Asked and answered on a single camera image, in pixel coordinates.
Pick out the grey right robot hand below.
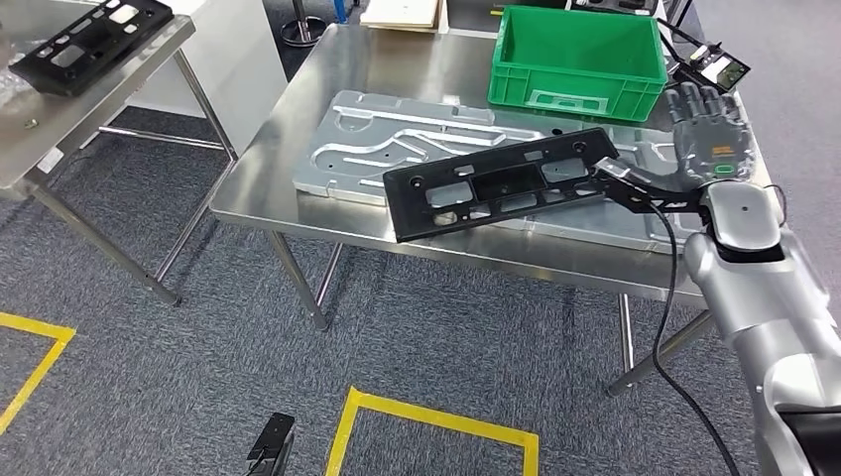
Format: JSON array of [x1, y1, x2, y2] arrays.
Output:
[[620, 81, 758, 198]]

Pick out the long black plastic part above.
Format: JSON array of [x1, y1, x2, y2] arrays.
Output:
[[383, 128, 620, 244], [8, 0, 176, 98]]

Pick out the large steel workbench table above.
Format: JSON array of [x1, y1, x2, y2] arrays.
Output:
[[208, 23, 780, 399]]

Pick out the black device with screen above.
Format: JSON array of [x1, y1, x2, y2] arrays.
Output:
[[669, 40, 753, 93]]

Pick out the green plastic crate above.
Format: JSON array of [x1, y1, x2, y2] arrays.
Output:
[[487, 5, 669, 125]]

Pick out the stacked wooden boards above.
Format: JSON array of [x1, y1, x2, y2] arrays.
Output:
[[359, 0, 448, 34]]

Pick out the silver stamped metal panel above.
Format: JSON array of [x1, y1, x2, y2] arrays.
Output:
[[292, 89, 717, 255]]

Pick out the yellow floor tape square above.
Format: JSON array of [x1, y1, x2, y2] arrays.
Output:
[[324, 386, 541, 476], [0, 311, 77, 435]]

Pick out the white cabinet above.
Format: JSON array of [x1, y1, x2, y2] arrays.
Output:
[[124, 0, 291, 158]]

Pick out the small steel table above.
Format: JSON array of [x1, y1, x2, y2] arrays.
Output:
[[0, 13, 239, 307]]

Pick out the white table label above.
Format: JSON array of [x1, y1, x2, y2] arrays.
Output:
[[36, 147, 65, 175]]

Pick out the clear plastic wrap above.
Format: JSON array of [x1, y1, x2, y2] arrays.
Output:
[[0, 39, 36, 114]]

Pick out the black right wrist camera bracket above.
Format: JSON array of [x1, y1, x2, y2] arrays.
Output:
[[591, 159, 715, 217]]

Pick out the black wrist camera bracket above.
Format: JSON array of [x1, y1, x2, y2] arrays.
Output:
[[246, 412, 297, 476], [591, 159, 715, 217]]

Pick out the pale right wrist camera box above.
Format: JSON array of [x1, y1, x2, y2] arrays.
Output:
[[594, 159, 636, 182]]

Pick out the black camera cable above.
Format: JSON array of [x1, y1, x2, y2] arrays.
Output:
[[647, 199, 744, 476]]

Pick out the chrome stanchion post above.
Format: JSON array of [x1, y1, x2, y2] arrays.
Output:
[[281, 0, 328, 49]]

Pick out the black left wrist camera bracket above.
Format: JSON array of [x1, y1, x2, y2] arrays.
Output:
[[246, 412, 297, 476]]

